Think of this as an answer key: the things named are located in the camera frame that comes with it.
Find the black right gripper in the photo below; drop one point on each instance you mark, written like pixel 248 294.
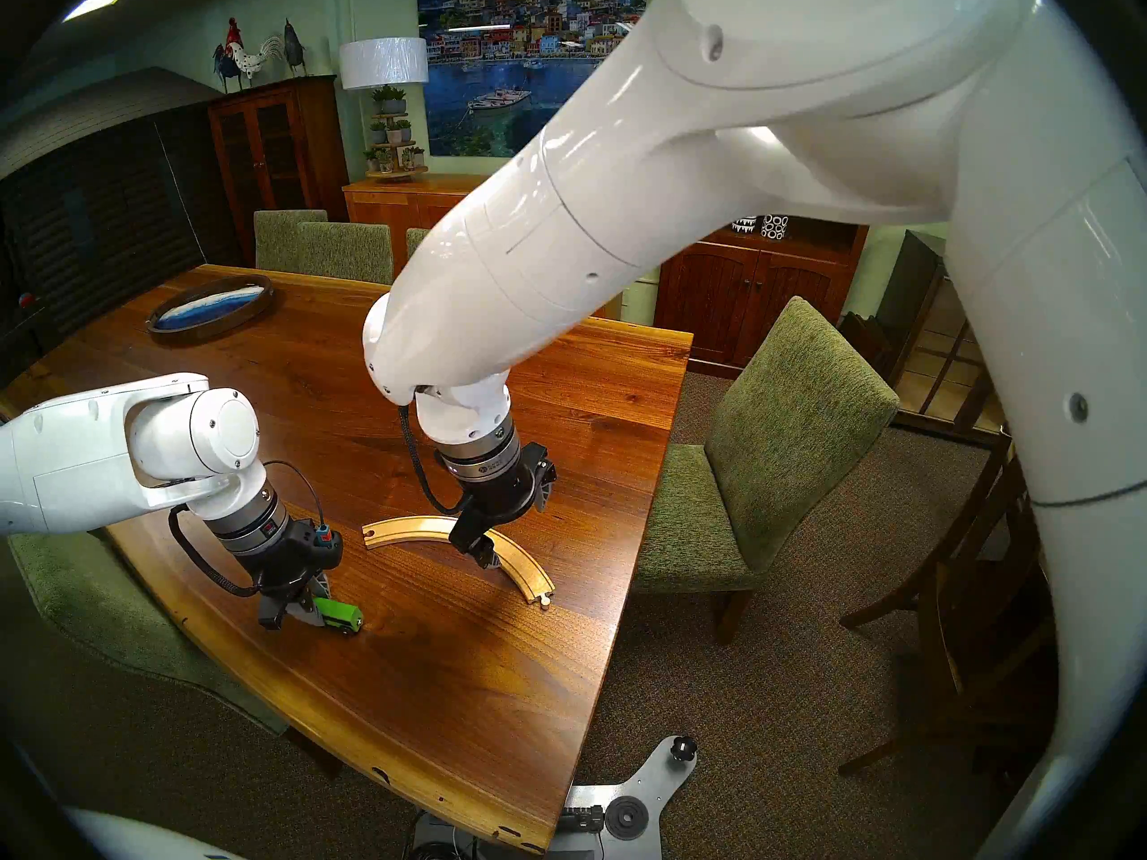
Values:
pixel 497 504

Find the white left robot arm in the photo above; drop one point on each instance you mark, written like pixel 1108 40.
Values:
pixel 107 455

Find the dark grey rooster figurine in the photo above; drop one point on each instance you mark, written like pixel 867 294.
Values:
pixel 294 47

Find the dark wooden glass-door cabinet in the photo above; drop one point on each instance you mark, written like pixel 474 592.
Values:
pixel 273 150

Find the black round disc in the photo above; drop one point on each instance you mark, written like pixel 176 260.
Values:
pixel 625 816

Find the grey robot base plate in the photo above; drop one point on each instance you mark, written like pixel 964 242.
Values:
pixel 618 786

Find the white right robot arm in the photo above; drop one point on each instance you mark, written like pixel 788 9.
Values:
pixel 717 150

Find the ceiling light panel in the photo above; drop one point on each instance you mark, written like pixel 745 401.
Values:
pixel 94 4

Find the blue rooster figurine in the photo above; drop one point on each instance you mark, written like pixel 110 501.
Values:
pixel 224 68

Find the oval tray blue inlay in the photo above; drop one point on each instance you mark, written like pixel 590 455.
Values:
pixel 211 307

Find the wooden sideboard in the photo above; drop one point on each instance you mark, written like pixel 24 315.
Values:
pixel 394 204

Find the curved wooden track piece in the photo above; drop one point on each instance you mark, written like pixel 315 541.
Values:
pixel 412 527
pixel 524 567

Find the black knob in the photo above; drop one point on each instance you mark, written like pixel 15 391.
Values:
pixel 684 747

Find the white drum lampshade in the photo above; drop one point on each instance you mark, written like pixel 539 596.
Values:
pixel 383 61

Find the green upholstered chair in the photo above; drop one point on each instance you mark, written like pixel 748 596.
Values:
pixel 789 437
pixel 282 231
pixel 414 240
pixel 81 598
pixel 349 253

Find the white rooster figurine red comb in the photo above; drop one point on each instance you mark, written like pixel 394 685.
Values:
pixel 251 56

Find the green toy bus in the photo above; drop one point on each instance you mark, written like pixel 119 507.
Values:
pixel 345 614

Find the dark wooden bookshelf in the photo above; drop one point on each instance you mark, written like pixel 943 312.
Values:
pixel 762 303

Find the dark wooden chair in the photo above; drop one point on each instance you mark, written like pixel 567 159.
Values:
pixel 941 598

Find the dark slatted window blind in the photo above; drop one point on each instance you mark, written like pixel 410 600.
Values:
pixel 90 240

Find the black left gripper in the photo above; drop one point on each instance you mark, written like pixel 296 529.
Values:
pixel 291 563

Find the tiered wooden plant stand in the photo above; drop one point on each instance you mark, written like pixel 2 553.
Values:
pixel 394 176

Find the harbour town painting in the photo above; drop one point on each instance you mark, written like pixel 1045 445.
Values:
pixel 502 79

